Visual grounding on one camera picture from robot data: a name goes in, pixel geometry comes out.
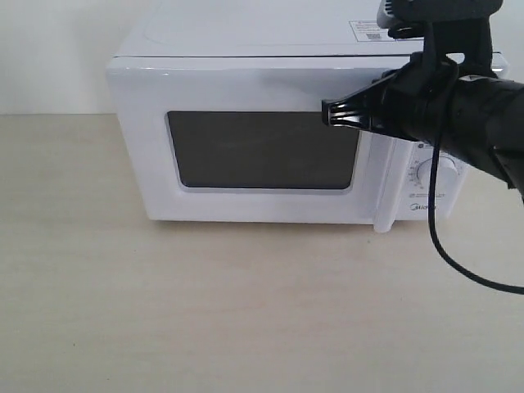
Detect white microwave door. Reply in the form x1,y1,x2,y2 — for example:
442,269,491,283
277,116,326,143
106,56,412,233

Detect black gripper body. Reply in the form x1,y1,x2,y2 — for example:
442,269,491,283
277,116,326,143
382,52,459,143

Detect lower white timer knob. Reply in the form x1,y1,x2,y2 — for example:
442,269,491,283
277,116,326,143
416,156,459,192

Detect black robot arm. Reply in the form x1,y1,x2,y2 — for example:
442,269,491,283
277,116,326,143
322,52,523,192

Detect black camera cable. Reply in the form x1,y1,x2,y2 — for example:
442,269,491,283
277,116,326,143
386,20,524,296

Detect white label sticker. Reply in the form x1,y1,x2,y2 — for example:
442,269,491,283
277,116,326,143
349,20,395,43

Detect white Midea microwave oven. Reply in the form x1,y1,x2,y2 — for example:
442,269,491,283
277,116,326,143
105,0,511,235

